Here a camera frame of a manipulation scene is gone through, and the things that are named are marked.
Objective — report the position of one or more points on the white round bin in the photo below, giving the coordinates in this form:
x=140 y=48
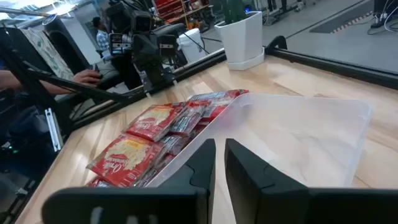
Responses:
x=192 y=46

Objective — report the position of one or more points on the green cactus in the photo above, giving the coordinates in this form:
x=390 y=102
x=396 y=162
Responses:
x=233 y=11

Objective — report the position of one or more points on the patterned cloth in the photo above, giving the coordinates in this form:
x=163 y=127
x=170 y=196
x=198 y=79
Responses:
x=46 y=53

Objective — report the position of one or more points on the person's hand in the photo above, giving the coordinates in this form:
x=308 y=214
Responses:
x=88 y=77

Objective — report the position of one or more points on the red storage shelf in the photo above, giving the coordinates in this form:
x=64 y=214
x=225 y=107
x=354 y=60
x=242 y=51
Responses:
x=168 y=7

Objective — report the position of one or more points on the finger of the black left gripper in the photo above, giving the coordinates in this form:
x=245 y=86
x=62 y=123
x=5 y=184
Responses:
x=171 y=77
x=148 y=82

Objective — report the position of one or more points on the black frame bracket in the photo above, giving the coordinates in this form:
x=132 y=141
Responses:
x=276 y=40

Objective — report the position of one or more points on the black aluminium table frame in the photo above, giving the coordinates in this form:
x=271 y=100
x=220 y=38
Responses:
x=342 y=68

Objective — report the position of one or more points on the white planter pot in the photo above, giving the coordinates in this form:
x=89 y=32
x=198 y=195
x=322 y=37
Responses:
x=242 y=40

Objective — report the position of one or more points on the red popcorn bag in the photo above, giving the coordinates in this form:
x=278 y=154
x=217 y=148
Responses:
x=152 y=174
x=217 y=97
x=98 y=183
x=186 y=121
x=124 y=158
x=214 y=112
x=154 y=121
x=174 y=144

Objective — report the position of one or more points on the clear plastic bin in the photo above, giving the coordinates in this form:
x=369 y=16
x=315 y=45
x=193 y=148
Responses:
x=295 y=133

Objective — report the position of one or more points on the black power strip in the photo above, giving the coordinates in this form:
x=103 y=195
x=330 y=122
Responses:
x=378 y=22

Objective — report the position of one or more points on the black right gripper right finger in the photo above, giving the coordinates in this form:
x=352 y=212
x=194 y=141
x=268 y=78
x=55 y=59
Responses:
x=280 y=205

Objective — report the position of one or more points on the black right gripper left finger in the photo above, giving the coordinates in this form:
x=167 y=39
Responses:
x=140 y=205

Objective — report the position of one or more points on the person's forearm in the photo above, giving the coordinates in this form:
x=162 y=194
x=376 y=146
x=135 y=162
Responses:
x=31 y=84

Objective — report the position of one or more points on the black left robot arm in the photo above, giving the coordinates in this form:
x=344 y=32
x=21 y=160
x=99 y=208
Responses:
x=119 y=18

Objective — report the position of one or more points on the person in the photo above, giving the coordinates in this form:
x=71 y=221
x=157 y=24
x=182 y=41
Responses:
x=101 y=34

